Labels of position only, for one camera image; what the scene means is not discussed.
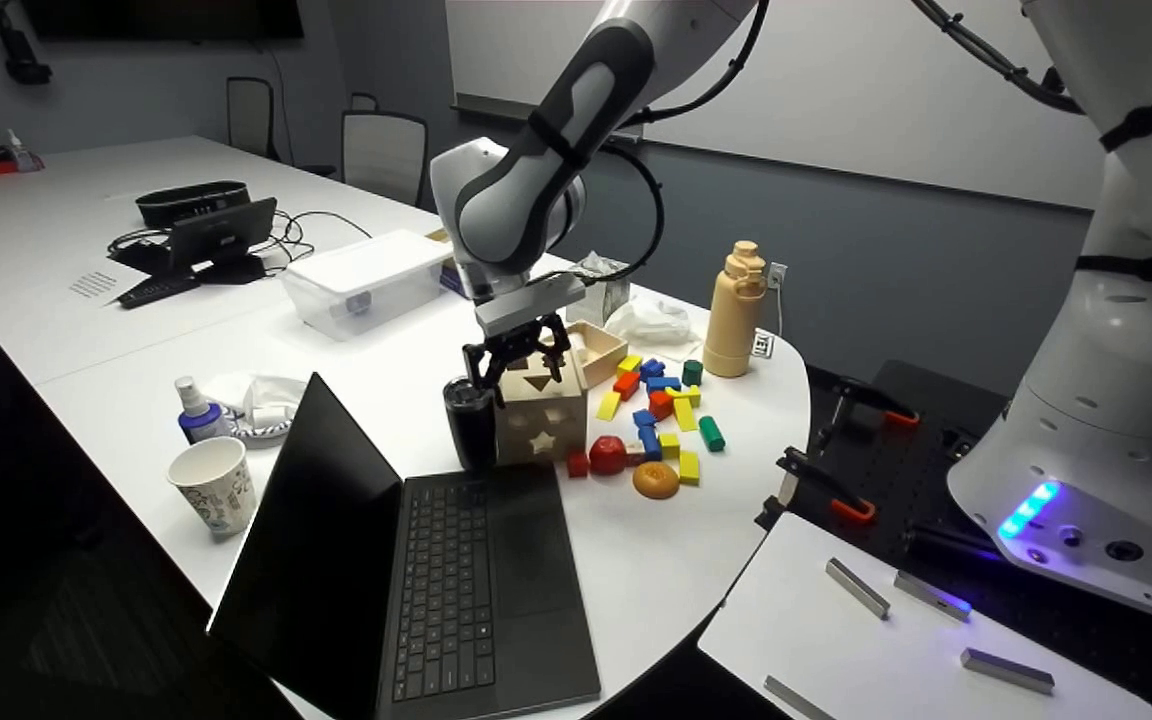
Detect cream wooden block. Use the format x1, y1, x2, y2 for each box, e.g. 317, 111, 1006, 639
491, 350, 594, 409

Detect grey metal bar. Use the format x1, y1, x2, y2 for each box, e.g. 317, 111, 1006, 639
954, 646, 1059, 702
893, 567, 974, 628
823, 554, 896, 623

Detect black orange-handled clamp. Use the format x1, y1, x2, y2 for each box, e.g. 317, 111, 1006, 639
821, 375, 927, 442
773, 444, 885, 530

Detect crumpled clear plastic bag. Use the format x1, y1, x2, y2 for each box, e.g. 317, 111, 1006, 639
214, 371, 306, 451

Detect tangled table cables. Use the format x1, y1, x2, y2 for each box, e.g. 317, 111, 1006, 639
259, 208, 375, 274

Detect grey chair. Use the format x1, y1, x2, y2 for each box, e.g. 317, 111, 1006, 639
219, 74, 280, 160
337, 110, 430, 208

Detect dark wall display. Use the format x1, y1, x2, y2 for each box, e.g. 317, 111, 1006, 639
11, 0, 306, 43

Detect black laptop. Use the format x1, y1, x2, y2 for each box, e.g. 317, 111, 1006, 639
203, 371, 602, 720

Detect wooden shape sorter box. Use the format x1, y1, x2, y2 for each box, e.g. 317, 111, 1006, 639
489, 350, 594, 474

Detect black case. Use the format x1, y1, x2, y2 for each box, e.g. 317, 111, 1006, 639
132, 177, 251, 231

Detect white wall plug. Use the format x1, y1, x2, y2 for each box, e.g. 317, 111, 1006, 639
759, 255, 796, 336

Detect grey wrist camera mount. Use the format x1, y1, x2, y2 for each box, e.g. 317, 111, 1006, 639
467, 268, 591, 336

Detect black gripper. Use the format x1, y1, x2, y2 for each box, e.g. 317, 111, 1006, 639
458, 308, 574, 393

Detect tan plastic bottle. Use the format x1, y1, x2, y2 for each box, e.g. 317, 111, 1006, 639
699, 238, 773, 383

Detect blue cylinder block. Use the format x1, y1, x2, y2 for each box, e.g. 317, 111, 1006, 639
626, 409, 663, 463

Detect orange toy burger bun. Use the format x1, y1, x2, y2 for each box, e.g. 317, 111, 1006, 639
626, 459, 684, 505

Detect black tumbler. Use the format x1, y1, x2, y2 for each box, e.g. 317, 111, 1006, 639
438, 375, 498, 482

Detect black camera stand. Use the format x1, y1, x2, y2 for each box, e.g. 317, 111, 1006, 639
0, 0, 56, 90

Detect open wooden tray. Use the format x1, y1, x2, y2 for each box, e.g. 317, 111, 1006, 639
562, 321, 633, 393

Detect red toy ball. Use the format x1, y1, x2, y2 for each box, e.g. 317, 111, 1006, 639
582, 433, 633, 482

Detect large patterned paper cup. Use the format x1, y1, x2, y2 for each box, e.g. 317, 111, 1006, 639
163, 435, 259, 547

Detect whiteboard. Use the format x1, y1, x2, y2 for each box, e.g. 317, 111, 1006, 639
438, 0, 1108, 217

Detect white flat board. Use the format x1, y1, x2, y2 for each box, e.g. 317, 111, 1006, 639
690, 512, 1152, 720

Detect small spray bottle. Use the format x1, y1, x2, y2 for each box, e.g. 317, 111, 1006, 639
169, 375, 227, 447

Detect clear plastic storage container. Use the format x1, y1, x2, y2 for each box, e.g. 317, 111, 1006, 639
280, 228, 457, 342

